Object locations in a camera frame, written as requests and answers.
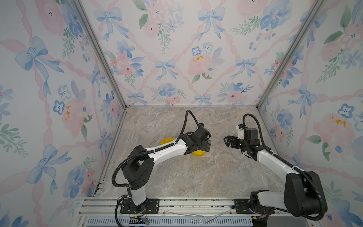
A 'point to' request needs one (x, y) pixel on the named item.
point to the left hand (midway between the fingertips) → (204, 142)
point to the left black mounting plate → (151, 206)
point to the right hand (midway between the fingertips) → (231, 139)
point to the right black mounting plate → (242, 205)
